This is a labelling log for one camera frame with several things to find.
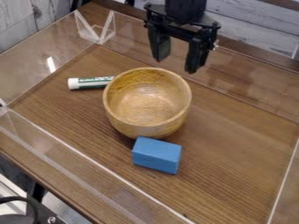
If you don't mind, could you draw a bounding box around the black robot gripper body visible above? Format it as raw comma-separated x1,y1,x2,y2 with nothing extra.
144,3,220,49

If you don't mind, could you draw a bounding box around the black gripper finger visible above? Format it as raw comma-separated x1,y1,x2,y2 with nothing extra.
184,38,209,74
148,26,171,62

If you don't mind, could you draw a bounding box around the blue rectangular block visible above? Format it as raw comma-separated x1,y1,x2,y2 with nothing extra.
132,136,183,174

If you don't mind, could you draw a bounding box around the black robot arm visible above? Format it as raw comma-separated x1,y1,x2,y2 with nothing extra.
144,0,220,74

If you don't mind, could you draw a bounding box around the brown wooden bowl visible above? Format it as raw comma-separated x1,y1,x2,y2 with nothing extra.
103,67,192,138

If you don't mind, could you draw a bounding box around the white green marker tube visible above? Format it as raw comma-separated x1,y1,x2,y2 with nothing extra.
68,76,115,90

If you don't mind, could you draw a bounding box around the clear acrylic corner bracket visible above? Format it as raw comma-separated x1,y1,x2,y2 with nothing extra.
73,10,116,46

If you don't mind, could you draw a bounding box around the black cable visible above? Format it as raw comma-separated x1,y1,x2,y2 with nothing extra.
0,196,42,224

